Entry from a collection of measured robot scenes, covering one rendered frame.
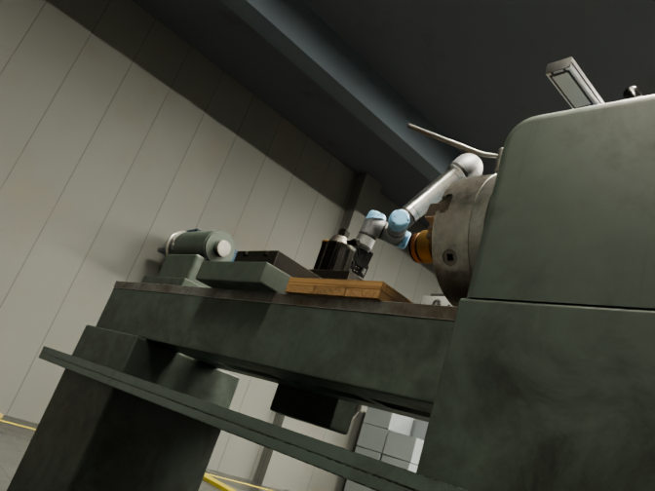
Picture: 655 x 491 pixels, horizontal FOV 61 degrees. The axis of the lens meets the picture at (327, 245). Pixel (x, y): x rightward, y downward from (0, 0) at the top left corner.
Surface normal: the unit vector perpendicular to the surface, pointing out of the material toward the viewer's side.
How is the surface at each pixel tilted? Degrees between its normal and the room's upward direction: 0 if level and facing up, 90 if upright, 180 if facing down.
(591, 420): 90
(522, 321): 90
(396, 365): 90
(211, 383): 90
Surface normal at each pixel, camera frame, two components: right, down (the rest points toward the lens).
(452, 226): -0.69, -0.25
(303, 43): 0.65, -0.05
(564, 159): -0.64, -0.45
